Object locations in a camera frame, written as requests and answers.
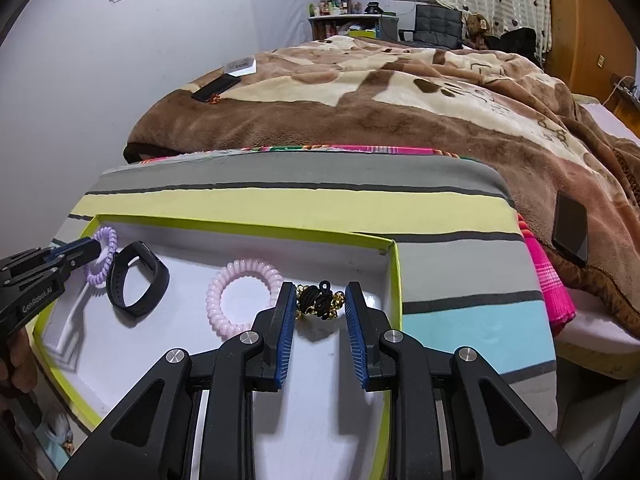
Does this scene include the purple spiral hair tie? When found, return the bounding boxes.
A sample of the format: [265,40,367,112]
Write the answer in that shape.
[86,226,119,290]

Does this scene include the wooden wardrobe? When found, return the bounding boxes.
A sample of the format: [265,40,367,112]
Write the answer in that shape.
[542,0,640,96]

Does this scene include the printed light blue cloth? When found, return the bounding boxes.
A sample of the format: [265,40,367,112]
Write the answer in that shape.
[34,404,72,467]

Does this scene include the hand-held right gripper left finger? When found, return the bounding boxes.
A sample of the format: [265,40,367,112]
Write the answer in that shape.
[57,282,298,480]

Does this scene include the black smart band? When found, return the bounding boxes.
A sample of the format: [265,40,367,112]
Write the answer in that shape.
[106,241,171,317]

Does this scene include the black clothing pile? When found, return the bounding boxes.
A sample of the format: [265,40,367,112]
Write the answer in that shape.
[482,27,538,58]

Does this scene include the brown patterned blanket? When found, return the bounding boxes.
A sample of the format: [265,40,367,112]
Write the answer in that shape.
[122,35,640,311]

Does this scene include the white power strip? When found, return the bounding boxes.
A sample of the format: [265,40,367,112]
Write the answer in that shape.
[612,74,640,98]

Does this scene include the black and gold beaded hair tie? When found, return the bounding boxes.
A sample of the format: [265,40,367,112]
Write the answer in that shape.
[295,280,347,322]

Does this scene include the white tray with green rim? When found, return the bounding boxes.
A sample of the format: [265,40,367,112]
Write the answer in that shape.
[32,214,401,480]

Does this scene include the pink spiral hair tie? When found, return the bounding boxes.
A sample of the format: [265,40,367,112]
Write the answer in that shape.
[206,258,285,339]

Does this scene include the black office chair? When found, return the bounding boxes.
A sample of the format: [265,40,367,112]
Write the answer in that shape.
[398,4,463,50]

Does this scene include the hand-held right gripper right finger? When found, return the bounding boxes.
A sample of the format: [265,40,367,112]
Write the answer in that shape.
[344,282,583,480]

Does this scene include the white flat box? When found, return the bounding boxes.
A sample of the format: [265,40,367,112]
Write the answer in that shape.
[225,57,257,78]

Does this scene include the black smartphone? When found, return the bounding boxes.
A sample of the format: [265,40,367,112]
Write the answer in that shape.
[191,74,242,103]

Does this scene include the striped cushion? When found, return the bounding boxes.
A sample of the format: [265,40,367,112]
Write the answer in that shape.
[32,150,558,480]

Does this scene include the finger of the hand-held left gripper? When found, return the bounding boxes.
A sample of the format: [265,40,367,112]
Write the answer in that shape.
[47,237,103,261]
[44,251,102,282]

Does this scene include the brown teddy bear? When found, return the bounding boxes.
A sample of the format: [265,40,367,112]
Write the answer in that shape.
[462,11,493,51]

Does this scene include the grey desk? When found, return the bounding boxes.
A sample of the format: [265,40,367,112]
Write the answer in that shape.
[307,12,401,41]

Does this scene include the person's left hand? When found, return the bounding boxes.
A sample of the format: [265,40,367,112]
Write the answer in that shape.
[0,329,40,397]

